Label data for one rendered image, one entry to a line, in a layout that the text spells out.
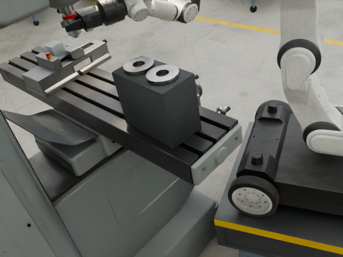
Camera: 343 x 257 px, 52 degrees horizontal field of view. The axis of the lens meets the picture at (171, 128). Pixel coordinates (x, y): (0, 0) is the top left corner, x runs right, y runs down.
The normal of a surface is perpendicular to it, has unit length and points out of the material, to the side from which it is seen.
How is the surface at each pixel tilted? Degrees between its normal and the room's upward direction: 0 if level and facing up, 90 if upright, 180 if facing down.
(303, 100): 115
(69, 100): 0
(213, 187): 0
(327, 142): 90
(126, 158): 90
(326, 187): 0
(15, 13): 90
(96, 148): 90
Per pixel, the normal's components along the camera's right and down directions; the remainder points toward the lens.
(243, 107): -0.15, -0.78
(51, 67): -0.63, 0.55
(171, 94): 0.69, 0.35
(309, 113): -0.37, 0.62
